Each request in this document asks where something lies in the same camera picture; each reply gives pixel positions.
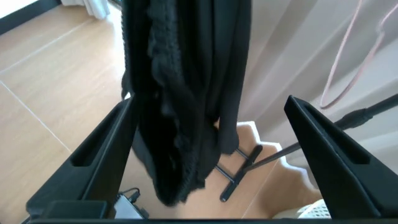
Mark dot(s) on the black clothes rack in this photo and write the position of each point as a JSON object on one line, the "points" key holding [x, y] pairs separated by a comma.
{"points": [[237, 177]]}

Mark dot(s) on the white curtain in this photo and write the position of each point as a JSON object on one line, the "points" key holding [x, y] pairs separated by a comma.
{"points": [[93, 7]]}

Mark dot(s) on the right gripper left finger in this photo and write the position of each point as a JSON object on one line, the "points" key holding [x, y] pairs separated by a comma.
{"points": [[77, 186]]}

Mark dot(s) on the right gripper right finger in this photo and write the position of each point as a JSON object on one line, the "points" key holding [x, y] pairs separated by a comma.
{"points": [[357, 186]]}

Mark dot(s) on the white laundry basket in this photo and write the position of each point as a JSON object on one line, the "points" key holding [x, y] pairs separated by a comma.
{"points": [[314, 211]]}

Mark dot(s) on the pink clothes hanger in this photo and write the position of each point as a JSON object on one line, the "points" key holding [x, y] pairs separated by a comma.
{"points": [[339, 54]]}

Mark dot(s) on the beige curtain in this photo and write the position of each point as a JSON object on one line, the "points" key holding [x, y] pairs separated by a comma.
{"points": [[295, 46]]}

